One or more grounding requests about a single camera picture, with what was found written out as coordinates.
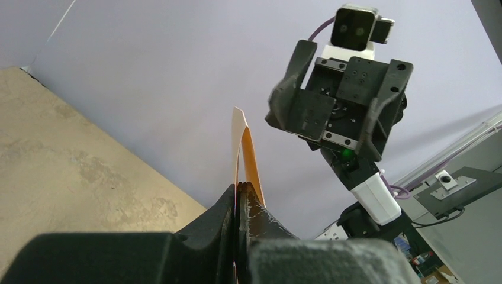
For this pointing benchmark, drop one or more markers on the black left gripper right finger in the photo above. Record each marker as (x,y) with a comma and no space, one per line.
(268,253)

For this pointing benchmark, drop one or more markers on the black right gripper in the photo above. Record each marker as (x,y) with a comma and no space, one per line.
(350,104)

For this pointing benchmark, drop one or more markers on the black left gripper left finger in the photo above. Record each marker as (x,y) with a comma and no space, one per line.
(201,252)

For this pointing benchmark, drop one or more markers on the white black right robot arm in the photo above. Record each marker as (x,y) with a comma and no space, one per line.
(376,213)

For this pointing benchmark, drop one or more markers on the overhead camera mount plate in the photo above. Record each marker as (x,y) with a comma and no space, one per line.
(457,190)

